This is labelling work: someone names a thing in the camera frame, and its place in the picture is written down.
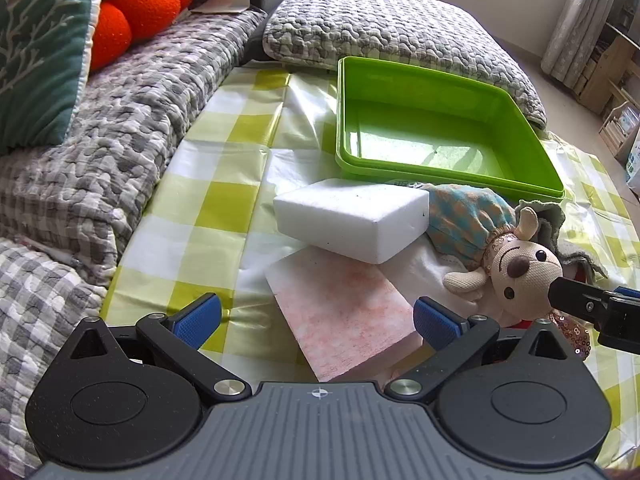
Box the grey quilted cushion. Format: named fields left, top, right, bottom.
left=262, top=0, right=548, bottom=133

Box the grey towel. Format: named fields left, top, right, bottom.
left=517, top=200, right=608, bottom=281

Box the orange plush toy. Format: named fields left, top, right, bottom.
left=89, top=0, right=195, bottom=73

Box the yellow checked tablecloth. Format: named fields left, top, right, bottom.
left=100, top=65, right=640, bottom=466

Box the green plastic box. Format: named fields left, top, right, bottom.
left=336, top=56, right=567, bottom=200

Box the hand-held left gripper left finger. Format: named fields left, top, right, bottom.
left=70, top=294, right=252, bottom=403

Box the white foam block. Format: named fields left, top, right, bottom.
left=273, top=178, right=431, bottom=265

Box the grey quilted sofa cover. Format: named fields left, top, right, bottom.
left=0, top=10, right=268, bottom=466

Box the teal coral print cushion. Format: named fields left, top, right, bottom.
left=0, top=0, right=111, bottom=153

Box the beige rabbit doll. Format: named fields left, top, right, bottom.
left=422, top=183, right=593, bottom=361

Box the wooden desk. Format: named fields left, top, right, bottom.
left=572, top=7, right=640, bottom=161

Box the beige curtain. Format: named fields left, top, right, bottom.
left=542, top=0, right=631, bottom=91

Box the white shell-shaped plush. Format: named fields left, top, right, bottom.
left=192, top=0, right=251, bottom=15

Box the pink sponge sheet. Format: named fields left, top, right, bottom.
left=264, top=247, right=423, bottom=383

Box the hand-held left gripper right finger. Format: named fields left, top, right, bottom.
left=384, top=296, right=583, bottom=403

